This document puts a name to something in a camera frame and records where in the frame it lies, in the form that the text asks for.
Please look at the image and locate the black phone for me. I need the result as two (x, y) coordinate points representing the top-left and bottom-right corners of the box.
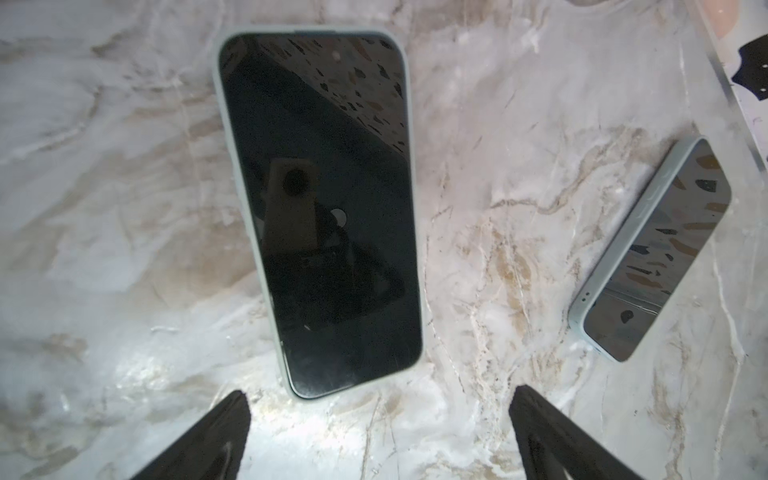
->
(213, 25), (423, 401)
(568, 137), (732, 362)

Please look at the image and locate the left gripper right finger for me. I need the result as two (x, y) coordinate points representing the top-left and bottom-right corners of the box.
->
(509, 385), (639, 479)

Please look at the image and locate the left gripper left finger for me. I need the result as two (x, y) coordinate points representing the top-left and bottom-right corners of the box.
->
(133, 390), (251, 480)

